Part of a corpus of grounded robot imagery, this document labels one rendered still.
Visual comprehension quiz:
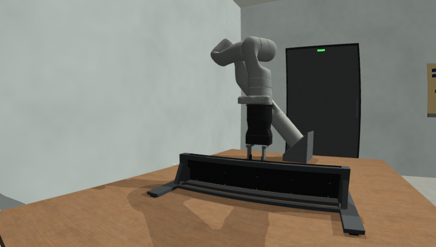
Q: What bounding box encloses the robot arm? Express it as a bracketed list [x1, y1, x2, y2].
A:
[210, 37, 303, 147]

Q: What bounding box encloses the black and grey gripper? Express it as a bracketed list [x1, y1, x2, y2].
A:
[238, 86, 273, 161]

